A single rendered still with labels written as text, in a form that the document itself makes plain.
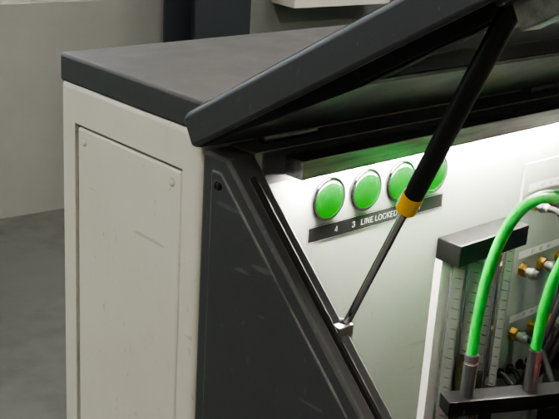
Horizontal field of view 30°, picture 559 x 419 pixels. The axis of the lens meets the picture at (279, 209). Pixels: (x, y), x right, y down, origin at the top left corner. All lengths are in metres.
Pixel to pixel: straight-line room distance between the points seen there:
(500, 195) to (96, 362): 0.57
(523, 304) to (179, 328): 0.58
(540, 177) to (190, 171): 0.57
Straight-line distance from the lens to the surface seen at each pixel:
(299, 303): 1.01
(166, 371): 1.22
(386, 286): 1.30
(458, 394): 1.37
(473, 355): 1.34
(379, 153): 1.16
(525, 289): 1.55
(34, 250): 4.69
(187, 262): 1.14
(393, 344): 1.35
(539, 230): 1.53
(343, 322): 1.02
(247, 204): 1.04
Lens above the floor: 1.75
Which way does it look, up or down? 20 degrees down
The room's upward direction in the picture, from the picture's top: 4 degrees clockwise
